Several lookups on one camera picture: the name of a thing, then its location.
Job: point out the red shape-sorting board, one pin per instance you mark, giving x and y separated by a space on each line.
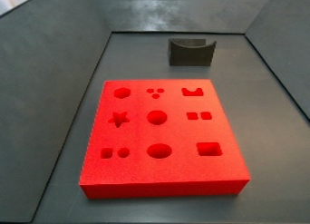
162 142

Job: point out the black regrasp fixture stand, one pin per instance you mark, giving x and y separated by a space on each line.
190 52

